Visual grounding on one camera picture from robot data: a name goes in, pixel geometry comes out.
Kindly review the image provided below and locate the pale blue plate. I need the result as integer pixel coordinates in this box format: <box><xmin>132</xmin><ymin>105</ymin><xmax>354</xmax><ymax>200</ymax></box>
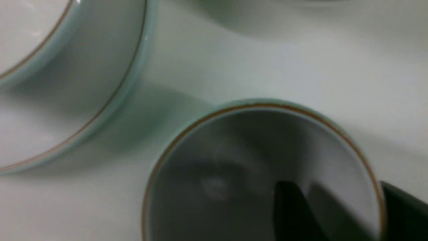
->
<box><xmin>1</xmin><ymin>0</ymin><xmax>157</xmax><ymax>174</ymax></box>

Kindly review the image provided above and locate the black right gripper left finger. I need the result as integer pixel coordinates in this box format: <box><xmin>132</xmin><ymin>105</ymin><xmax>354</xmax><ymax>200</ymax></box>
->
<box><xmin>274</xmin><ymin>180</ymin><xmax>329</xmax><ymax>241</ymax></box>

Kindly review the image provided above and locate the pale blue bowl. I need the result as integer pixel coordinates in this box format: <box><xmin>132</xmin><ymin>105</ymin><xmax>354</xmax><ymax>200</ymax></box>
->
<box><xmin>0</xmin><ymin>0</ymin><xmax>86</xmax><ymax>89</ymax></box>

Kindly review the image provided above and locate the pale blue cup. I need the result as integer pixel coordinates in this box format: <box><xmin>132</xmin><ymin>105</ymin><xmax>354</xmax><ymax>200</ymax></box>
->
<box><xmin>141</xmin><ymin>99</ymin><xmax>387</xmax><ymax>241</ymax></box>

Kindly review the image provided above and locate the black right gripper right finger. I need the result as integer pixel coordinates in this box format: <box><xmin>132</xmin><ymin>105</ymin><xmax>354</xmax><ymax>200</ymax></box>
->
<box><xmin>381</xmin><ymin>181</ymin><xmax>428</xmax><ymax>241</ymax></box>

